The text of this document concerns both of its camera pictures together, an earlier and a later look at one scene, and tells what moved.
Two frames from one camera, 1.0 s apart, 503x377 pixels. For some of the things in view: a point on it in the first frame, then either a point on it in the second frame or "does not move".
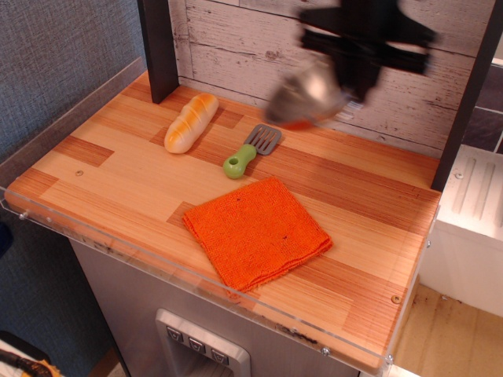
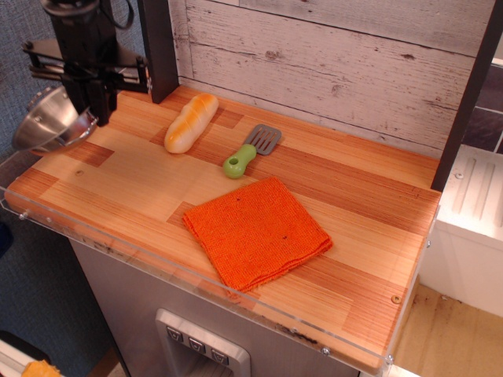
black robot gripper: [360, 37] to [86, 57]
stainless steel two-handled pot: [311, 91] to [50, 122]
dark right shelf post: [487, 50] does not move
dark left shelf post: [159, 48] does not move
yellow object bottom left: [42, 369] does not move
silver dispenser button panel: [187, 349] does not move
